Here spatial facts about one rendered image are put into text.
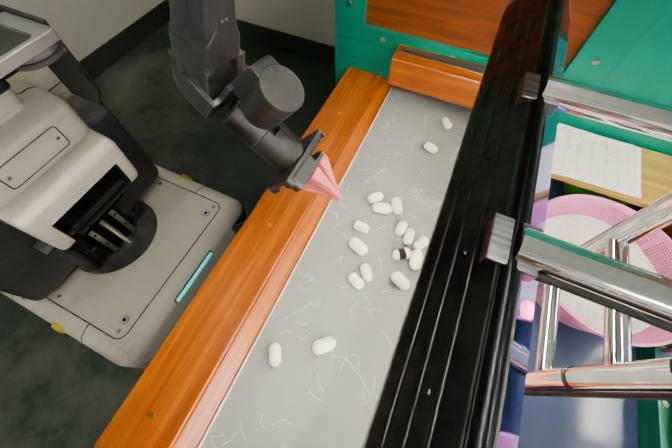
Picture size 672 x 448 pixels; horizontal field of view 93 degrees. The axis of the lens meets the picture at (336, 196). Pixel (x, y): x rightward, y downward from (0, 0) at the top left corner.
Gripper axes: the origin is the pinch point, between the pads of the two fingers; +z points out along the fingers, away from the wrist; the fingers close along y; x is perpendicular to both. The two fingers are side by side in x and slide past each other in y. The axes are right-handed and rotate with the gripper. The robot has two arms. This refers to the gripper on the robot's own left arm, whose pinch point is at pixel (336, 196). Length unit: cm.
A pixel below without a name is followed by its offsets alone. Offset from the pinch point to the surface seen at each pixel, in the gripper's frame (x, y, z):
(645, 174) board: -27, 34, 44
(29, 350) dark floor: 128, -59, -18
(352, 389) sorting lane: 0.5, -22.9, 17.5
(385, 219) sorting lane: 3.8, 5.6, 13.8
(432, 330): -26.6, -18.7, -3.4
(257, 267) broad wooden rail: 12.7, -13.3, -0.5
